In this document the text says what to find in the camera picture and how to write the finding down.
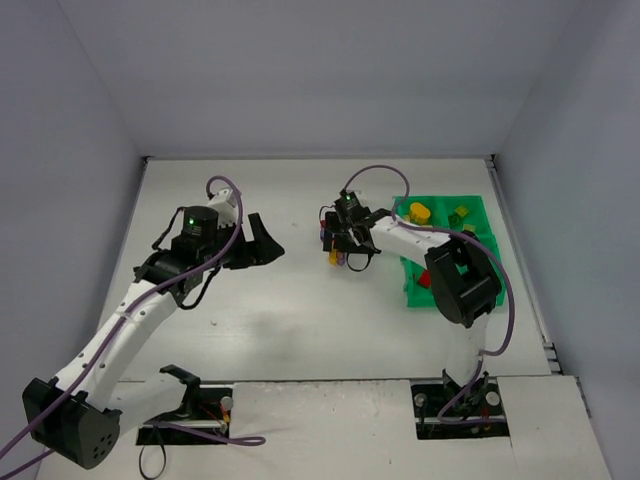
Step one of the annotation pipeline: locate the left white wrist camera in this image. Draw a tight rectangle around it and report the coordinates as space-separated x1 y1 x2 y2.
207 188 239 228

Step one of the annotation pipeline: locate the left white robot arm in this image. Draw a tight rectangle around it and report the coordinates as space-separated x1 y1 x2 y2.
22 206 285 470

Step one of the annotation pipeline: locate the purple cable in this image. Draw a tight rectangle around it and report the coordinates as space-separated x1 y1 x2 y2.
0 174 267 476
339 164 517 426

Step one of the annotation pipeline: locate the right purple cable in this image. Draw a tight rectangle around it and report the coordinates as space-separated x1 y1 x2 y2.
339 164 517 426

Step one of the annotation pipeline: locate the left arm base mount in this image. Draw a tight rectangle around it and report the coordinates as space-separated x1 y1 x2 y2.
136 365 234 446

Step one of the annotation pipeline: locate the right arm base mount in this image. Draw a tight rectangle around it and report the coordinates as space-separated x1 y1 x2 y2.
411 375 510 441

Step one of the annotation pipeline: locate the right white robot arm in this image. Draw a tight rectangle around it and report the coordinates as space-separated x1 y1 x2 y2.
323 190 502 389

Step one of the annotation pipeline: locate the orange yellow curved lego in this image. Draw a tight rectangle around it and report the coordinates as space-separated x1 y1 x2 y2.
408 202 432 225

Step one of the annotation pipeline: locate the green compartment tray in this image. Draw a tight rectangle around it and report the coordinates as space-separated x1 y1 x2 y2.
391 193 508 311

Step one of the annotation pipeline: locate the red rectangular lego brick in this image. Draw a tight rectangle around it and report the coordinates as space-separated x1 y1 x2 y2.
418 270 431 288

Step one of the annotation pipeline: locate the dark green curved lego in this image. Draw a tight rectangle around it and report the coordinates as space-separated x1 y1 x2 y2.
448 214 462 226

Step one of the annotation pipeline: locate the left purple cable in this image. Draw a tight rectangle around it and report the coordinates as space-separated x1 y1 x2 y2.
0 174 267 476

